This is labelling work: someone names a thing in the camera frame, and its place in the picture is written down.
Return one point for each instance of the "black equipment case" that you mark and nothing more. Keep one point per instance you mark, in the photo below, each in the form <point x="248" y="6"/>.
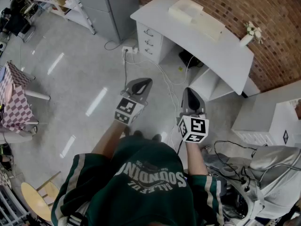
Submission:
<point x="235" y="206"/>

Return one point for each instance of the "white vase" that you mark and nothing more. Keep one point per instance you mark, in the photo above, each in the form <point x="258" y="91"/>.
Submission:
<point x="245" y="40"/>

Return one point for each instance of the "round wooden stool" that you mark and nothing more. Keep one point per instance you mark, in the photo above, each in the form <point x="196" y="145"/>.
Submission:
<point x="35" y="201"/>

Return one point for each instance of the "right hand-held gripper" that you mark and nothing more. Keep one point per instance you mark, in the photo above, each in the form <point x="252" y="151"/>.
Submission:
<point x="195" y="128"/>

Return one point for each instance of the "white desk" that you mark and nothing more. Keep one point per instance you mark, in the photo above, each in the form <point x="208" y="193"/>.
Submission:
<point x="225" y="58"/>

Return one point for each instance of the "white table leg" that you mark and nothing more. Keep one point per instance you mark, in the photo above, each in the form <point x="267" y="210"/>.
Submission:
<point x="37" y="94"/>

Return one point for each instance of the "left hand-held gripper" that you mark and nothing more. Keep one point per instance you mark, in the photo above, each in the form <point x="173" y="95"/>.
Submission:
<point x="128" y="109"/>

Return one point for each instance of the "dark green printed shirt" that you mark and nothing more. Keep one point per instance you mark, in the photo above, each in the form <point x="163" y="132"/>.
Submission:
<point x="141" y="196"/>

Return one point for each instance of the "black flat box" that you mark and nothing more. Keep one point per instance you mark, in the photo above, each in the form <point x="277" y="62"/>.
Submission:
<point x="188" y="58"/>

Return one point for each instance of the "white desk drawer unit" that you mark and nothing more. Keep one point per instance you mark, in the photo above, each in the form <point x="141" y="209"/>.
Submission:
<point x="148" y="41"/>

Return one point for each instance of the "white flower bouquet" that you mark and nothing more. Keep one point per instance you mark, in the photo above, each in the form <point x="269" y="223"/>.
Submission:
<point x="255" y="32"/>

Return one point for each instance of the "person's right forearm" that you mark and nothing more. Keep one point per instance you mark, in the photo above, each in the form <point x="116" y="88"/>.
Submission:
<point x="196" y="156"/>

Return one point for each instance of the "light grey low cabinet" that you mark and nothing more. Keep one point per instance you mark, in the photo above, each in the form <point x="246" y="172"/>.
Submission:
<point x="254" y="112"/>

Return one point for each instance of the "person's left forearm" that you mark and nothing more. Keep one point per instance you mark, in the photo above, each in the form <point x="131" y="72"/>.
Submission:
<point x="109" y="139"/>

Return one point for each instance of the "grey metal cabinet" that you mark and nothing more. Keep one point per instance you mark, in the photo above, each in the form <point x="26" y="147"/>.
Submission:
<point x="105" y="8"/>

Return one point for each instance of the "white power strip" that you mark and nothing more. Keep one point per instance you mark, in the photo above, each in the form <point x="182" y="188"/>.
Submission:
<point x="129" y="49"/>

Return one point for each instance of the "white shelf rack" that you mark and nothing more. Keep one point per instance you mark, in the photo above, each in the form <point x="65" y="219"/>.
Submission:
<point x="70" y="10"/>

